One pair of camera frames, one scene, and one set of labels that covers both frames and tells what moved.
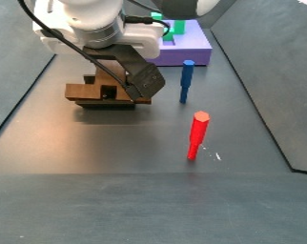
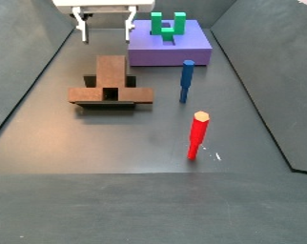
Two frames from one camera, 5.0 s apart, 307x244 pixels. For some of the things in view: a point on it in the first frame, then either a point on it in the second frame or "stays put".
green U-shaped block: x=176 y=30 stays put
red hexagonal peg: x=201 y=119 stays put
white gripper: x=50 y=15 to x=143 y=6
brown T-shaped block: x=92 y=91 stays put
